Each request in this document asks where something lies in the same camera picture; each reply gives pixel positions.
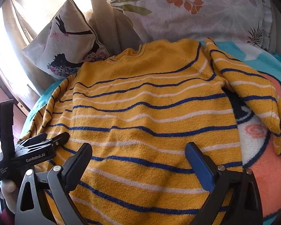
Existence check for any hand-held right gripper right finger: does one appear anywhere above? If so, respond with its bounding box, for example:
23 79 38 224
185 142 264 225

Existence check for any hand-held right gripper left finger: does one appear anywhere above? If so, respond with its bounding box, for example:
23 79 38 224
14 142 93 225

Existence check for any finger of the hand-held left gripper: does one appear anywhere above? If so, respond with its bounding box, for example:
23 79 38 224
17 133 48 146
45 132 70 149

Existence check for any yellow striped sweater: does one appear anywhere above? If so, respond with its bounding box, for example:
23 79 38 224
17 37 281 225

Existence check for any person's left hand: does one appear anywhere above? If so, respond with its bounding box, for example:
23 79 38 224
0 178 21 213

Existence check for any teal cartoon printed blanket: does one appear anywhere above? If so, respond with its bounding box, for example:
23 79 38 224
21 41 281 225

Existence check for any cream bird print cushion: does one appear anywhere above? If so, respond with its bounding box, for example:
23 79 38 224
22 0 113 80

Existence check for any beige curtain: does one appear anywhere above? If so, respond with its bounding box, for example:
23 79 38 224
0 0 146 104

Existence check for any white leaf print pillow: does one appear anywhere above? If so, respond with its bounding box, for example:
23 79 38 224
106 0 272 52

